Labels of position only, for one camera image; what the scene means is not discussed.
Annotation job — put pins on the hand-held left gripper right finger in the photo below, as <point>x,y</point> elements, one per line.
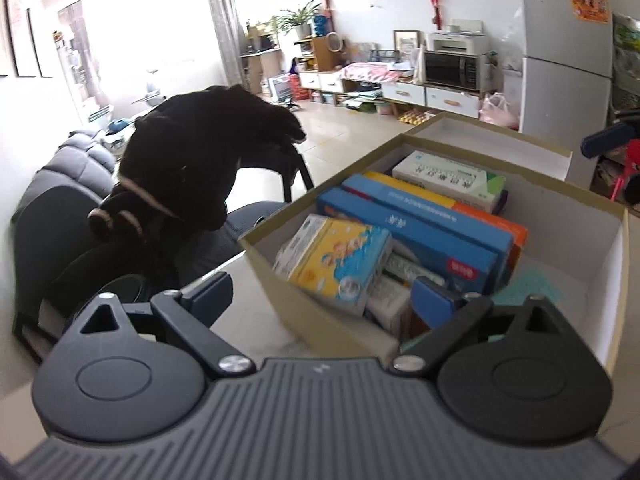
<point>432,300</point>

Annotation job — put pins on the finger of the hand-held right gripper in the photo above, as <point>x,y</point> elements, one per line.
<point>610,140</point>

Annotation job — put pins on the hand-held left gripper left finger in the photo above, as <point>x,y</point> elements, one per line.
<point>210,297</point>

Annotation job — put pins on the long white box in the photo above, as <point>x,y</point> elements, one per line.
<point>387,305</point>

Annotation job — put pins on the blue face mask box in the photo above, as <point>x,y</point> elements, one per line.
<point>425,205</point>
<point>400,235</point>

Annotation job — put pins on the tan cardboard box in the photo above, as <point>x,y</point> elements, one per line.
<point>575,230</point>

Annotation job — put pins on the white marble desktop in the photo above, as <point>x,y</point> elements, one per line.
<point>260,320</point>

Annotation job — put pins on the white refrigerator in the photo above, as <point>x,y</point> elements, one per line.
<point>565,75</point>

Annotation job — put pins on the teal paper sheet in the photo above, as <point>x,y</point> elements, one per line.
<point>530,285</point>

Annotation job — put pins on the yellow and orange box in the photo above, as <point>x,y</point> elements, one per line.
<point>510,232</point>

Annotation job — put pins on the yellow cartoon-print box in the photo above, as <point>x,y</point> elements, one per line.
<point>335,260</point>

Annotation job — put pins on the pink plastic bag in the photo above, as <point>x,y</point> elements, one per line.
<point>497,110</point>

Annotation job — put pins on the white box green corner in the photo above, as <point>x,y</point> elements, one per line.
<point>445,177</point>

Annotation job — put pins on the orange fridge poster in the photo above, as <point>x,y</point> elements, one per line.
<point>589,0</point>

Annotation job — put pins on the black plush toy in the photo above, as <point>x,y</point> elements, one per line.
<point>200,150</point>

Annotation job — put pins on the black metal chair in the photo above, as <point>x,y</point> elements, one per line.
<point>300,175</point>

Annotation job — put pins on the black microwave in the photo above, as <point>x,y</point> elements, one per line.
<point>450,70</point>

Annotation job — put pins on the egg tray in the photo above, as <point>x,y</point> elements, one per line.
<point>416,117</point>

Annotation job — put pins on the white printer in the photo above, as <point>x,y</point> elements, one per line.
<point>457,37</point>

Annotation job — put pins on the white TV cabinet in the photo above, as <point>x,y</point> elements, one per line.
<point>400,92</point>

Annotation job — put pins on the pink cloth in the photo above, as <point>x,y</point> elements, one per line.
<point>375,72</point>

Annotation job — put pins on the wooden computer desk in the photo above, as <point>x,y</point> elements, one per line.
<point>260,67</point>

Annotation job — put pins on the wooden shelf unit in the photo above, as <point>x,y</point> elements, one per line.
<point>317,57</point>

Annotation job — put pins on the white bookshelf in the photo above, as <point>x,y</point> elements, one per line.
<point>75,70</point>

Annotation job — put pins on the small round fan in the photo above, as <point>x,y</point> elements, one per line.
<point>333,42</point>

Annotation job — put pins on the grey curtain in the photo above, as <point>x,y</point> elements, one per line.
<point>222,20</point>

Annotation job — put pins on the potted plant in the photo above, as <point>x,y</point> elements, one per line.
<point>297,17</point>

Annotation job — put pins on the blue plush toy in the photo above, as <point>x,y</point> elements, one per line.
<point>321,25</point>

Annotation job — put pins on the standing photo frame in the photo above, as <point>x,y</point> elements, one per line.
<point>406,44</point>

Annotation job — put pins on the pink-print framed wall picture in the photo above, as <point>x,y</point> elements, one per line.
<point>12,30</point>

